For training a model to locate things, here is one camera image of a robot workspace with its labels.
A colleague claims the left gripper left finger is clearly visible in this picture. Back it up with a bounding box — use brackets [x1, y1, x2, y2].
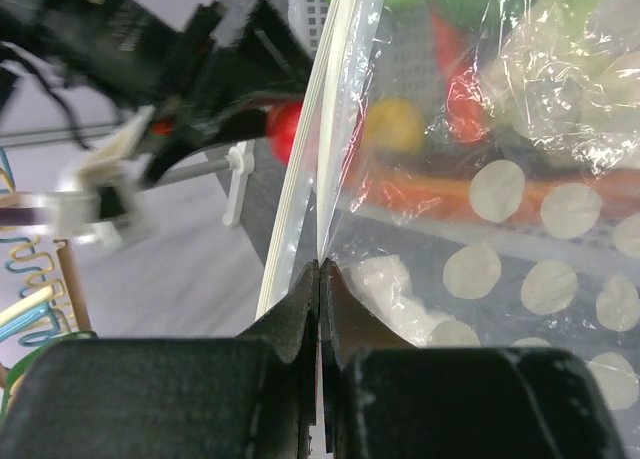
[1, 263, 320, 458]

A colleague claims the green hanger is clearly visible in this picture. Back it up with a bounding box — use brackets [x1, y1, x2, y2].
[1, 330, 98, 422]

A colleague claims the yellow plastic hanger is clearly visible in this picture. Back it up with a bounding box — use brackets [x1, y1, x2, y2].
[0, 173, 66, 330]

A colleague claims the orange pumpkin slice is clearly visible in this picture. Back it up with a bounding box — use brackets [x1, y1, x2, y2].
[344, 163, 640, 225]

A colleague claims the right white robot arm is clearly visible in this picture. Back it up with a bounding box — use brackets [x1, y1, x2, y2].
[1, 0, 313, 186]

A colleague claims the clear dotted zip top bag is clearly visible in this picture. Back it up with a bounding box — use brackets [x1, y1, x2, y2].
[258, 0, 639, 412]

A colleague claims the yellow lemon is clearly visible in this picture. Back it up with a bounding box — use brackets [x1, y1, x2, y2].
[361, 97, 426, 154]

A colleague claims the grey clothes rack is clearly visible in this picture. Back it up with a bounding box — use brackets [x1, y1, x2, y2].
[1, 140, 255, 235]

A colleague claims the white plastic basket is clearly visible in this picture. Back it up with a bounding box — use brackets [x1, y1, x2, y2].
[288, 0, 436, 69]

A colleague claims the red apple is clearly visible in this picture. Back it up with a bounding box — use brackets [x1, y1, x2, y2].
[266, 102, 303, 165]

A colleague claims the white cauliflower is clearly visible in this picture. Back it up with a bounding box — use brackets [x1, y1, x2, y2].
[479, 0, 639, 173]

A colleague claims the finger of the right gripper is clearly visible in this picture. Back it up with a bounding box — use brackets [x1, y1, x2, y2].
[234, 0, 313, 97]
[144, 101, 300, 184]

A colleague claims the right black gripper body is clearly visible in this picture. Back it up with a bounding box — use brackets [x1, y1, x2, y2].
[134, 0, 231, 184]

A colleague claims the orange carrot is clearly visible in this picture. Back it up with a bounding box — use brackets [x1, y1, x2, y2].
[431, 9, 489, 146]

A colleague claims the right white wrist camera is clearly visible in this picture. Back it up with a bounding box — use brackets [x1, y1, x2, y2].
[44, 106, 155, 249]

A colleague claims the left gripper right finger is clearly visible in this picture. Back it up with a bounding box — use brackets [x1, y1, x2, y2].
[319, 261, 626, 458]

